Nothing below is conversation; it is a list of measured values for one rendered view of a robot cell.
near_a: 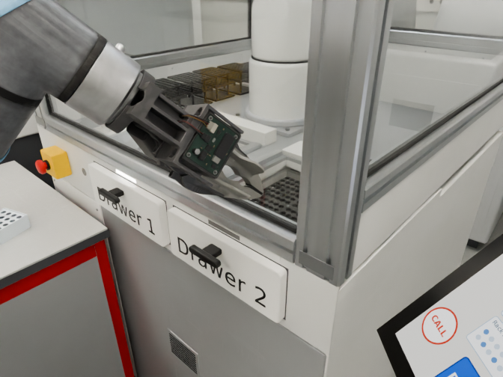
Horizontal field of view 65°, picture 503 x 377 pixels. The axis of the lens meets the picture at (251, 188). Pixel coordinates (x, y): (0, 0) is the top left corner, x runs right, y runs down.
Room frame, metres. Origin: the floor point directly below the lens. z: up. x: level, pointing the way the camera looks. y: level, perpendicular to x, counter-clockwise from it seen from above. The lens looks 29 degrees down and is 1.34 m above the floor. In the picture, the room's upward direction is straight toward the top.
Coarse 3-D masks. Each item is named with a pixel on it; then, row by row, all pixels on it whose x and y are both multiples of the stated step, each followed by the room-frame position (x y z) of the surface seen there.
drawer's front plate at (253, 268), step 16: (176, 208) 0.67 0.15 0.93; (176, 224) 0.65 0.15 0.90; (192, 224) 0.62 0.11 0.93; (176, 240) 0.66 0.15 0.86; (192, 240) 0.62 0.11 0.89; (208, 240) 0.59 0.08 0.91; (224, 240) 0.57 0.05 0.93; (224, 256) 0.56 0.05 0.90; (240, 256) 0.53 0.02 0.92; (256, 256) 0.52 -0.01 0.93; (208, 272) 0.59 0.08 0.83; (224, 272) 0.56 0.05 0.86; (240, 272) 0.54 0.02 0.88; (256, 272) 0.51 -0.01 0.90; (272, 272) 0.49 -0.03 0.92; (272, 288) 0.49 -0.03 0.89; (256, 304) 0.51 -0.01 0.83; (272, 304) 0.49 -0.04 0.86; (272, 320) 0.49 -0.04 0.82
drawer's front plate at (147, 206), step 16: (96, 176) 0.86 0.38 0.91; (112, 176) 0.81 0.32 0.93; (96, 192) 0.87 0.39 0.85; (128, 192) 0.76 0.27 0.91; (144, 192) 0.74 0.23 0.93; (112, 208) 0.82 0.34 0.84; (128, 208) 0.77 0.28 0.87; (144, 208) 0.72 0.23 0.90; (160, 208) 0.69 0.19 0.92; (144, 224) 0.73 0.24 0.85; (160, 224) 0.69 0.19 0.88; (160, 240) 0.70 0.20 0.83
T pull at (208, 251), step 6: (192, 246) 0.57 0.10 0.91; (210, 246) 0.57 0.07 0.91; (216, 246) 0.57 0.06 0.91; (192, 252) 0.56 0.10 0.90; (198, 252) 0.55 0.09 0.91; (204, 252) 0.55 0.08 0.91; (210, 252) 0.55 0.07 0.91; (216, 252) 0.56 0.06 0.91; (204, 258) 0.54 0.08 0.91; (210, 258) 0.54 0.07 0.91; (216, 258) 0.54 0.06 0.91; (210, 264) 0.53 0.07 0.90; (216, 264) 0.52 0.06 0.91
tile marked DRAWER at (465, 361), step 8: (464, 360) 0.25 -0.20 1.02; (448, 368) 0.25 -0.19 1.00; (456, 368) 0.25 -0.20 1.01; (464, 368) 0.25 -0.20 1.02; (472, 368) 0.24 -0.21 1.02; (440, 376) 0.25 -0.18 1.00; (448, 376) 0.25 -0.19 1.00; (456, 376) 0.24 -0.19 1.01; (464, 376) 0.24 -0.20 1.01; (472, 376) 0.24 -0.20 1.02; (480, 376) 0.23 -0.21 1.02
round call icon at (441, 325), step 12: (444, 300) 0.32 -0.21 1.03; (432, 312) 0.32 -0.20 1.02; (444, 312) 0.31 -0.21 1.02; (420, 324) 0.31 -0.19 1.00; (432, 324) 0.30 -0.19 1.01; (444, 324) 0.30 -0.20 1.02; (456, 324) 0.29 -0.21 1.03; (432, 336) 0.29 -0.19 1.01; (444, 336) 0.28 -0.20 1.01; (456, 336) 0.28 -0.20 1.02; (432, 348) 0.28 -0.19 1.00
